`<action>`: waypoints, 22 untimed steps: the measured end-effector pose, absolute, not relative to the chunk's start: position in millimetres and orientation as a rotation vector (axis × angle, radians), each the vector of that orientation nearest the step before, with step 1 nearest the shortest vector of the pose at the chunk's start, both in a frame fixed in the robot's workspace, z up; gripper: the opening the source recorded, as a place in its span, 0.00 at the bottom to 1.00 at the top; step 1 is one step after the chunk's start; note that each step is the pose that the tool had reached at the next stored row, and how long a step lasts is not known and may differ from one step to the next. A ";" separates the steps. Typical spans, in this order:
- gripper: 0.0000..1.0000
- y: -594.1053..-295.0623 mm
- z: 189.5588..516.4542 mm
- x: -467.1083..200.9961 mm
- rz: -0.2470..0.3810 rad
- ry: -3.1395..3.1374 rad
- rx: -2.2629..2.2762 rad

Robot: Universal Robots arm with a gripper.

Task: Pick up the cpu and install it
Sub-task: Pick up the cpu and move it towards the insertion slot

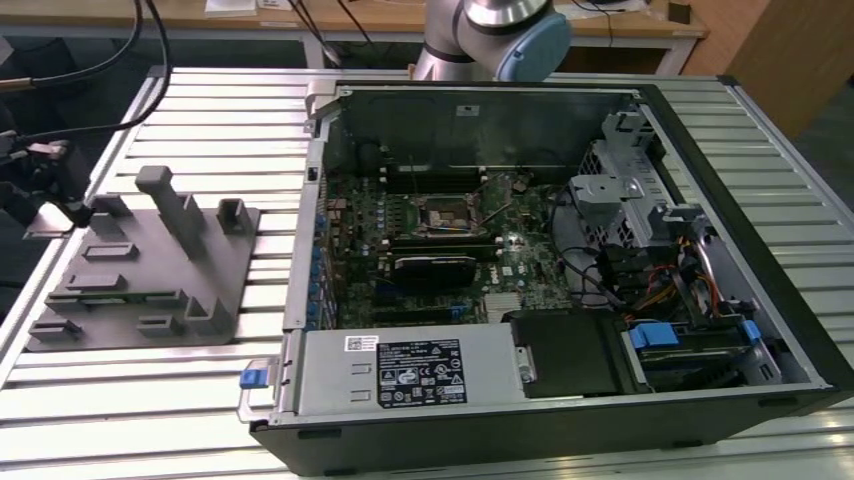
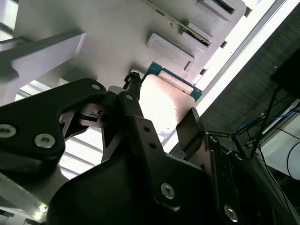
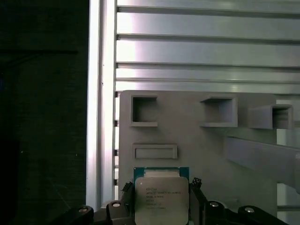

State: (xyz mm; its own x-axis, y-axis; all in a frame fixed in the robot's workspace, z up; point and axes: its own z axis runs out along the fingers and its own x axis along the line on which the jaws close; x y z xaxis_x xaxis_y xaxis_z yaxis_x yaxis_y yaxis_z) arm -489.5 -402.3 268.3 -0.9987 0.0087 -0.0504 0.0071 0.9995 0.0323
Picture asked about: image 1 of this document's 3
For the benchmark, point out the black RAM slot bank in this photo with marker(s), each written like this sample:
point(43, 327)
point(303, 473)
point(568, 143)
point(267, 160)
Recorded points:
point(440, 246)
point(433, 177)

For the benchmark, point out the green RAM stick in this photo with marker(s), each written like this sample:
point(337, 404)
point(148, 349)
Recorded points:
point(109, 298)

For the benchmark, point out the grey metal drive cage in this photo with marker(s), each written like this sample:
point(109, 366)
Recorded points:
point(600, 195)

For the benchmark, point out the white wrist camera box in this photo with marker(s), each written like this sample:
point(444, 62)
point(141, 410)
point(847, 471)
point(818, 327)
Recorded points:
point(6, 147)

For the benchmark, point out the green motherboard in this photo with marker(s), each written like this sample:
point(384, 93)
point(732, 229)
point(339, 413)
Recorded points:
point(534, 280)

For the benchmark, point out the grey parts rack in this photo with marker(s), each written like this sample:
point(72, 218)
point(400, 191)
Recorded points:
point(227, 270)

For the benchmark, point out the black plastic shroud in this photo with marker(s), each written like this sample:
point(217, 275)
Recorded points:
point(567, 350)

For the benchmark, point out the blue case latch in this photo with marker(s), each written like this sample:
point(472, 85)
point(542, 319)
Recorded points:
point(253, 378)

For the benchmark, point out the black mesh bin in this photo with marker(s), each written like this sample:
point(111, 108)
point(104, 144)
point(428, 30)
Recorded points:
point(47, 55)

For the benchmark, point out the black expansion slot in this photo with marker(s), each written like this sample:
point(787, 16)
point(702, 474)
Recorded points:
point(413, 315)

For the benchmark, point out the hard disk in blue carrier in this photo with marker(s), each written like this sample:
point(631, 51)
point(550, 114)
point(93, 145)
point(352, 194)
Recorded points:
point(654, 337)

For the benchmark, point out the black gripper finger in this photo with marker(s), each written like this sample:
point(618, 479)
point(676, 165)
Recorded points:
point(73, 190)

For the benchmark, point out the blue board connector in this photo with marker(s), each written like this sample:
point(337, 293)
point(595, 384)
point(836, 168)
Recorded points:
point(456, 313)

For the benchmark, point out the small black box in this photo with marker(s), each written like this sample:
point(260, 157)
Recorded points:
point(679, 12)

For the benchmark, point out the CPU socket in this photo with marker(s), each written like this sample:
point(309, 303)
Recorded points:
point(445, 215)

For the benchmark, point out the silver power supply unit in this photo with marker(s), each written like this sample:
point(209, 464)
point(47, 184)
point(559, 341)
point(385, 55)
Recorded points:
point(333, 380)

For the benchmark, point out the small silver heatsink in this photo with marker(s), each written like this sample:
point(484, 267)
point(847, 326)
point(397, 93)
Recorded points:
point(502, 302)

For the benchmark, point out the wooden cabinet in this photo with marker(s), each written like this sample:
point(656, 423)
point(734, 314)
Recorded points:
point(794, 60)

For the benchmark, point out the black graphics card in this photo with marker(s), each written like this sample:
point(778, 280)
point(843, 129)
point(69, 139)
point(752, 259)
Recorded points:
point(433, 275)

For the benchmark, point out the black PC case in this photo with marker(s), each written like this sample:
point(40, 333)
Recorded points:
point(467, 445)

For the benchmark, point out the wooden desk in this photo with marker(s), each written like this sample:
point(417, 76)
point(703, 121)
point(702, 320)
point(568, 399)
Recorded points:
point(200, 17)

